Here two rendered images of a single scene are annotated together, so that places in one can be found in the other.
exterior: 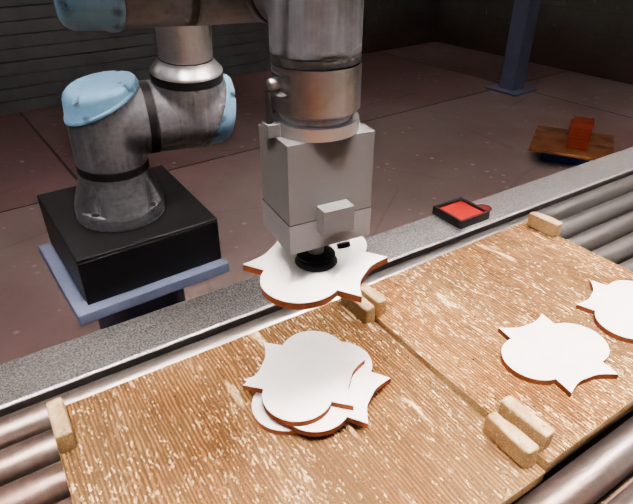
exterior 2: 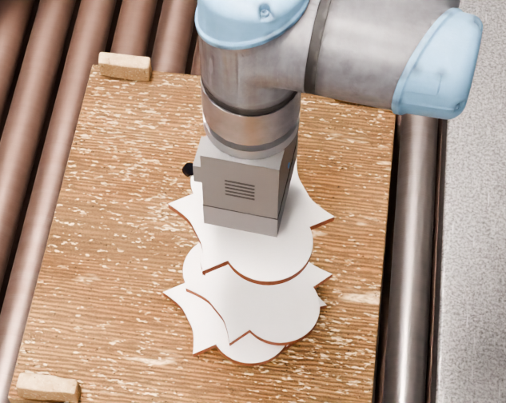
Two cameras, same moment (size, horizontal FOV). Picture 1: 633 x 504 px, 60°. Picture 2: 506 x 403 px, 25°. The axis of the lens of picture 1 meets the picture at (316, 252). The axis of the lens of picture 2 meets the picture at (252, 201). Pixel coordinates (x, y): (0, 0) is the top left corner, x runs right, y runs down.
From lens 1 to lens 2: 1.07 m
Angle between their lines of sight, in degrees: 80
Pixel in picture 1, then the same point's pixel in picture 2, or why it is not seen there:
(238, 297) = (482, 345)
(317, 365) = (257, 296)
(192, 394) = (329, 200)
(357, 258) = (222, 244)
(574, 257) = not seen: outside the picture
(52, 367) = (480, 127)
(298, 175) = not seen: hidden behind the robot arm
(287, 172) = not seen: hidden behind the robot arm
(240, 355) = (351, 265)
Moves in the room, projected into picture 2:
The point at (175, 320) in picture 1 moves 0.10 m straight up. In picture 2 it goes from (483, 257) to (500, 209)
